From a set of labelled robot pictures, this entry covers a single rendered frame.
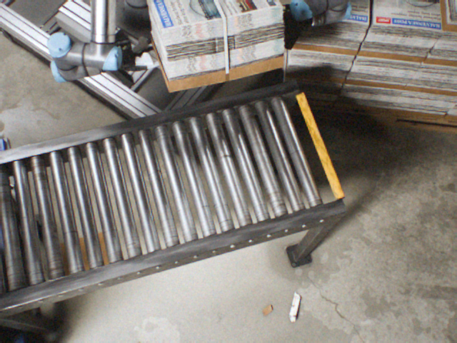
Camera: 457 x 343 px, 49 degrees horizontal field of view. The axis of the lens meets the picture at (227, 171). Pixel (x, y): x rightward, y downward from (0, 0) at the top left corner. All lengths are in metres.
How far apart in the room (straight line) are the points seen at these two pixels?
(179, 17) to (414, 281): 1.77
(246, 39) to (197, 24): 0.17
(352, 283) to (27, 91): 2.01
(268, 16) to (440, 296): 1.71
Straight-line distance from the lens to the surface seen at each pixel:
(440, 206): 2.83
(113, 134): 1.86
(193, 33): 1.49
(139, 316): 2.48
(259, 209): 1.74
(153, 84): 2.63
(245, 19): 1.52
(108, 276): 1.71
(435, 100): 2.70
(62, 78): 1.75
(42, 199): 1.83
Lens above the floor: 2.45
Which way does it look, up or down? 69 degrees down
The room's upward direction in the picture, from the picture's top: 5 degrees clockwise
